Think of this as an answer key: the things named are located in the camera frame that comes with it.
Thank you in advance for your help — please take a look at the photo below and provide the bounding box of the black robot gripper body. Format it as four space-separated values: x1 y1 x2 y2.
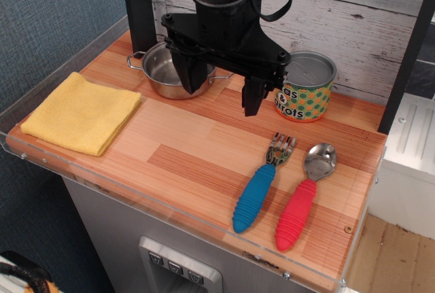
161 2 290 88

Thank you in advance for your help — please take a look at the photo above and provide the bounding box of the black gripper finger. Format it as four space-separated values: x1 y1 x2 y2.
242 77 274 117
164 37 215 95

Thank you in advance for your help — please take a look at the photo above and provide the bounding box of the yellow cloth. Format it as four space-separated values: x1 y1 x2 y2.
20 72 141 156

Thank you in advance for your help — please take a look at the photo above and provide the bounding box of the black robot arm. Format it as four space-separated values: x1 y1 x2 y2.
161 0 292 116

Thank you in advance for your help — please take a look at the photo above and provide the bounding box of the small steel pot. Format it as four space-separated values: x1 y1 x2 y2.
126 42 234 100

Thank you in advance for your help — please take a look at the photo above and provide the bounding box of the peas and carrots can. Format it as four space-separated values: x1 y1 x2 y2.
274 51 337 123

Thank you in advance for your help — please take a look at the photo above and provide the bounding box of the grey toy fridge cabinet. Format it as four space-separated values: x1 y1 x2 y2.
64 177 345 292

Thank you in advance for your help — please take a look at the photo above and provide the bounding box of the blue handled fork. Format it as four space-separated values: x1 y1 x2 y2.
232 133 297 233

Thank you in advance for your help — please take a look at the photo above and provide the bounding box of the red handled spoon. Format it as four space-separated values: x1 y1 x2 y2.
275 143 337 252

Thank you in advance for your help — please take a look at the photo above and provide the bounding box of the black vertical post left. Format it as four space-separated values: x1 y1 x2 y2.
125 0 157 52

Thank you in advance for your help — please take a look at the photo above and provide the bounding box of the black vertical post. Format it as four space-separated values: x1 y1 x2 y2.
377 0 434 135
125 0 157 52

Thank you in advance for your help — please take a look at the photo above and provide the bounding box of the clear acrylic guard rail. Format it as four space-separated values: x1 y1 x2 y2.
6 35 386 278

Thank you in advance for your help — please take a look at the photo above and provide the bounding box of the black vertical post right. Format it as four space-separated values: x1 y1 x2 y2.
377 0 434 135

